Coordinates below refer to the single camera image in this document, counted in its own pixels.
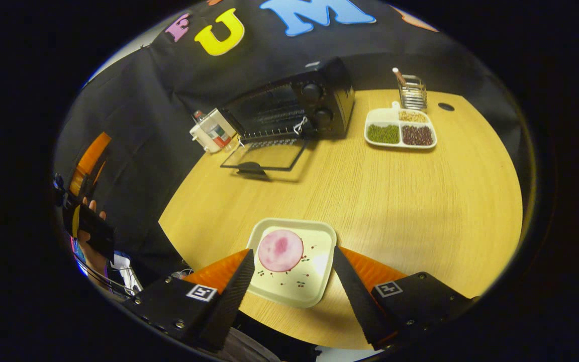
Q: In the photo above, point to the pile of green mung beans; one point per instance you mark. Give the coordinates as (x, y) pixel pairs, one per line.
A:
(383, 133)

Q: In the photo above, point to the white divided dish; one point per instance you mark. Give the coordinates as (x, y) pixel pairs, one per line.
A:
(382, 115)

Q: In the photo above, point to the black electric oven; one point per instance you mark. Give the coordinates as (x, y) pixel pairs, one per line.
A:
(337, 105)

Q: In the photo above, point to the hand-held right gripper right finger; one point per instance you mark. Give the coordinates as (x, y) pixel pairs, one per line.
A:
(357, 301)

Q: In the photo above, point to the white toaster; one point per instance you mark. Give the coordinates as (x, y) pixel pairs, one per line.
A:
(200, 138)

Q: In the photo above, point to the pile of soybeans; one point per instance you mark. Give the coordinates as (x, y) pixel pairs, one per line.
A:
(412, 116)

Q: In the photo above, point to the person's grey clothing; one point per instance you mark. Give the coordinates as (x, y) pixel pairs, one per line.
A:
(254, 348)

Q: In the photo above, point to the cream square plate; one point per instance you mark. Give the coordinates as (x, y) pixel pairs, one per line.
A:
(317, 241)

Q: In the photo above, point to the small clear bottle red label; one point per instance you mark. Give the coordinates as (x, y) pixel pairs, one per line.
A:
(217, 134)

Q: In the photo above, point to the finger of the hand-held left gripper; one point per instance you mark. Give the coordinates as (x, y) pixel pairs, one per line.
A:
(99, 173)
(84, 163)

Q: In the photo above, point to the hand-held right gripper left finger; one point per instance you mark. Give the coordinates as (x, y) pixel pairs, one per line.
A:
(229, 301)

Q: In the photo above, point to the pile of red beans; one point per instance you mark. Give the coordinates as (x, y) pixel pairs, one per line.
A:
(417, 135)

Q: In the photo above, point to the pink ham slice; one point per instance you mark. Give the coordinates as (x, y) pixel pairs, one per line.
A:
(279, 249)

